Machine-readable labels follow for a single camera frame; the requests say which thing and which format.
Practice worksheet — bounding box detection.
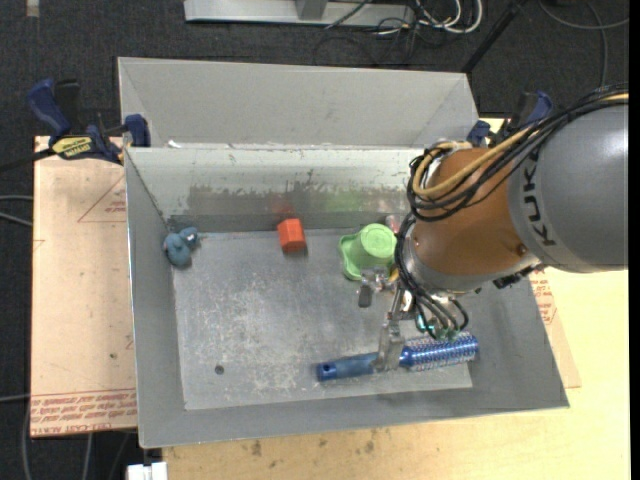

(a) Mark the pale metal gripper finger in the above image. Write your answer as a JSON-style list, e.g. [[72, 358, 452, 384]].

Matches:
[[375, 323, 404, 373], [357, 269, 394, 310]]

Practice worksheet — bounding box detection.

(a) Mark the blue hairbrush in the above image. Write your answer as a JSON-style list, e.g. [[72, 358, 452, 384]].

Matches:
[[315, 331, 480, 383]]

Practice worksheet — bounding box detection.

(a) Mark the green plastic cup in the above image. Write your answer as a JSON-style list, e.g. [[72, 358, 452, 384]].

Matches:
[[338, 223, 400, 282]]

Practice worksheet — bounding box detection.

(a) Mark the orange block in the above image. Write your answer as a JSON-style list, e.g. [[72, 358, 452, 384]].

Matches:
[[276, 217, 309, 256]]

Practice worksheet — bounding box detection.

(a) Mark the grey metal bin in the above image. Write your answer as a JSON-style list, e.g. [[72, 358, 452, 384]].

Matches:
[[117, 56, 571, 450]]

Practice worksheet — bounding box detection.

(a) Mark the blue toy animal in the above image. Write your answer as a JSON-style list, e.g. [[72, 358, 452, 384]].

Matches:
[[161, 226, 202, 269]]

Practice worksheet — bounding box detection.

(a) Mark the brown cardboard board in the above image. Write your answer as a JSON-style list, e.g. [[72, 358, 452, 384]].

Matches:
[[29, 135, 584, 439]]

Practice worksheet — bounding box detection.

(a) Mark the black cylinder on white bracket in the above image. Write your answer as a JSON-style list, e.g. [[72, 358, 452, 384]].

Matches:
[[492, 266, 534, 290]]

